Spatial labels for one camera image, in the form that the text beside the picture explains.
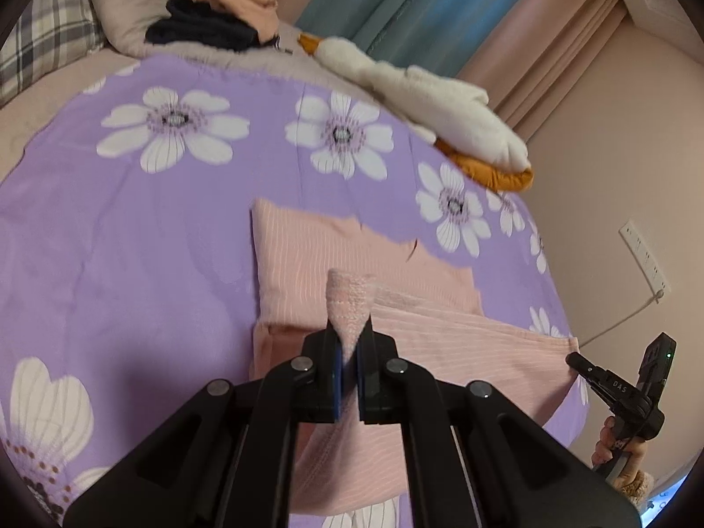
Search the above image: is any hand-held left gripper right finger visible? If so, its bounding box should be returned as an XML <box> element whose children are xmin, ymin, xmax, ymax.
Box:
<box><xmin>355</xmin><ymin>316</ymin><xmax>642</xmax><ymax>528</ymax></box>

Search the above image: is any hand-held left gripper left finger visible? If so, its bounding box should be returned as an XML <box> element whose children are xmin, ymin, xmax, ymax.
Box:
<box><xmin>63</xmin><ymin>327</ymin><xmax>345</xmax><ymax>528</ymax></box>

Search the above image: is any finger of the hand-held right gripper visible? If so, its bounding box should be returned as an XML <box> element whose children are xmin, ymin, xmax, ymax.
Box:
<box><xmin>565</xmin><ymin>352</ymin><xmax>612</xmax><ymax>398</ymax></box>

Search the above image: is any pink striped shirt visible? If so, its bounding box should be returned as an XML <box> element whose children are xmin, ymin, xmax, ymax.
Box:
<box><xmin>250</xmin><ymin>198</ymin><xmax>579</xmax><ymax>513</ymax></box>

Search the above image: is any person's right forearm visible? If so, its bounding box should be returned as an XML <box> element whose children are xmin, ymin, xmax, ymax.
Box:
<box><xmin>609</xmin><ymin>437</ymin><xmax>656</xmax><ymax>508</ymax></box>

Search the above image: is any person's right hand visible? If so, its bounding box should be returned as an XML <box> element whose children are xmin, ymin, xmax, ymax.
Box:
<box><xmin>591</xmin><ymin>415</ymin><xmax>645</xmax><ymax>475</ymax></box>

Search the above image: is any purple floral blanket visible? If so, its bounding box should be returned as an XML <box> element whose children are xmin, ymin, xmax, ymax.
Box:
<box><xmin>0</xmin><ymin>55</ymin><xmax>593</xmax><ymax>528</ymax></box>

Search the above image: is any white plush goose toy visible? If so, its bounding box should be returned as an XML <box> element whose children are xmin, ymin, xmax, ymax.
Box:
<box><xmin>297</xmin><ymin>33</ymin><xmax>535</xmax><ymax>193</ymax></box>

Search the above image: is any pink curtain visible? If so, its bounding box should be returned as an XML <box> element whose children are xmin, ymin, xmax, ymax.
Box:
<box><xmin>455</xmin><ymin>0</ymin><xmax>642</xmax><ymax>145</ymax></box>

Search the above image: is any navy garment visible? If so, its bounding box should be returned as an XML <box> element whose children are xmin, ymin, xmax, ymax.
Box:
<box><xmin>144</xmin><ymin>0</ymin><xmax>260</xmax><ymax>54</ymax></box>

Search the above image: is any teal curtain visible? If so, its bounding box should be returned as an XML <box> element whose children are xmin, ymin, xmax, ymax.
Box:
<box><xmin>294</xmin><ymin>0</ymin><xmax>574</xmax><ymax>76</ymax></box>

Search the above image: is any peach garment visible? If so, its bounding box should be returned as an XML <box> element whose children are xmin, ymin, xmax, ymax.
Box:
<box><xmin>190</xmin><ymin>0</ymin><xmax>282</xmax><ymax>48</ymax></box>

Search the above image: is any beige pillow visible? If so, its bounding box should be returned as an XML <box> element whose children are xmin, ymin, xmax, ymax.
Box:
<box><xmin>89</xmin><ymin>0</ymin><xmax>194</xmax><ymax>59</ymax></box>

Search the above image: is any plaid pillow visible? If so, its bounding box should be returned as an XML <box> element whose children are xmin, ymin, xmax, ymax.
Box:
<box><xmin>0</xmin><ymin>0</ymin><xmax>109</xmax><ymax>109</ymax></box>

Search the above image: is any white power cable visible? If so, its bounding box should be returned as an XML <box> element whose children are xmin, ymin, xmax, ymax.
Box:
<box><xmin>579</xmin><ymin>287</ymin><xmax>667</xmax><ymax>348</ymax></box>

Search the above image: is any white wall power strip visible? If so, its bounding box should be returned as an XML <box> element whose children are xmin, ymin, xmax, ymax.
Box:
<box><xmin>619</xmin><ymin>220</ymin><xmax>673</xmax><ymax>301</ymax></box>

